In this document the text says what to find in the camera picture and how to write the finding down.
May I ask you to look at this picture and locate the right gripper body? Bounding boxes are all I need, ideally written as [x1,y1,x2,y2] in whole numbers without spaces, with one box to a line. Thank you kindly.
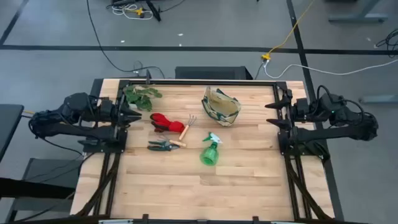
[290,96,312,124]

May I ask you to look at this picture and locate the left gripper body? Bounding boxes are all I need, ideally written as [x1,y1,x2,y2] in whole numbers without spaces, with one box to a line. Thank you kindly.
[99,97,126,126]

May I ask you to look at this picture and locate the red black gardening gloves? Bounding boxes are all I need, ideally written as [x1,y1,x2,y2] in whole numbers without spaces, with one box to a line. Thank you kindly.
[149,112,186,134]

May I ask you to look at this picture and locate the green pruning shears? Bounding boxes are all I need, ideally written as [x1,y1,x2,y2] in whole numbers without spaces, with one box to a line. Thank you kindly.
[147,139,180,152]

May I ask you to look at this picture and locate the wooden-handled hand trowel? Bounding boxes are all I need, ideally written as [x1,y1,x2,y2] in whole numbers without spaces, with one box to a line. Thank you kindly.
[158,135,187,148]

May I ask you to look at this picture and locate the wooden-handled hand rake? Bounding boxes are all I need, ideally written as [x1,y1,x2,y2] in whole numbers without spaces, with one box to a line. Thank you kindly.
[178,114,197,141]

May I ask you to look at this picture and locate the green spray bottle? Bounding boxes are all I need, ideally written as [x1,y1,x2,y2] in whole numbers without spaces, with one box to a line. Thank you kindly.
[199,131,223,167]

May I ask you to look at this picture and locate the beige green gardening bag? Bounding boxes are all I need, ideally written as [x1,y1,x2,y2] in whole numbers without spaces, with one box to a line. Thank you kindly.
[201,86,243,128]

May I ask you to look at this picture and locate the green plant in white pot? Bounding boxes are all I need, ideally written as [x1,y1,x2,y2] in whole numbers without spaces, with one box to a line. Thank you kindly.
[123,85,163,112]

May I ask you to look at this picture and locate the black computer case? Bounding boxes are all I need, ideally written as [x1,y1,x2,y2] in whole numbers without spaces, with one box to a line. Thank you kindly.
[175,66,253,80]

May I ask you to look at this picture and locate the grey floor foot bar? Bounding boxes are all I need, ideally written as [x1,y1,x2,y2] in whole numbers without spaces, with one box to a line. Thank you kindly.
[358,95,398,105]

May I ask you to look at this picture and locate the grey shelf cart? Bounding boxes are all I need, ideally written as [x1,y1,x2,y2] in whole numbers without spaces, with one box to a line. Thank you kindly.
[5,157,82,222]

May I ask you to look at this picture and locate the black side table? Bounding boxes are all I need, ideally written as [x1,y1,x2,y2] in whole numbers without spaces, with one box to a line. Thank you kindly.
[0,104,25,163]

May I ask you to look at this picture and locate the black tripod leg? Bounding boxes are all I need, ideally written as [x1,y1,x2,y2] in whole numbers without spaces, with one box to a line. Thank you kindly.
[145,0,162,22]

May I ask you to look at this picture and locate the grey desk leg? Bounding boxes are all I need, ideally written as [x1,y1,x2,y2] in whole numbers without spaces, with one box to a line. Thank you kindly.
[328,0,389,24]

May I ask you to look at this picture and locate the white floor cable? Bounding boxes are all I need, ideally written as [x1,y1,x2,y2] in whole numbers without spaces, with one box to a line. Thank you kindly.
[263,58,398,80]

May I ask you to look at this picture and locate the black floor cable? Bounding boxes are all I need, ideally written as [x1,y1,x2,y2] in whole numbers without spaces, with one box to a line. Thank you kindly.
[86,0,166,79]

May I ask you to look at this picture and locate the yellow extension cable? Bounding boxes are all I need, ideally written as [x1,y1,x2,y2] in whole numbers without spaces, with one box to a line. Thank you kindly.
[267,0,315,57]

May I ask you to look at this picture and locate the black aluminium table frame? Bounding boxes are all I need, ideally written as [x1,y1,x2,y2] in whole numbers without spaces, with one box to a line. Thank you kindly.
[70,78,337,224]

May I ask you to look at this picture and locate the white cable bundle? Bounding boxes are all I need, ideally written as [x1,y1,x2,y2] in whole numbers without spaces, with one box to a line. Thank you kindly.
[111,2,154,21]

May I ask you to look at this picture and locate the black cable bundle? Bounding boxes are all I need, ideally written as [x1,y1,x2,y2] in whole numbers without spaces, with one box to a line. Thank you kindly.
[374,28,398,58]

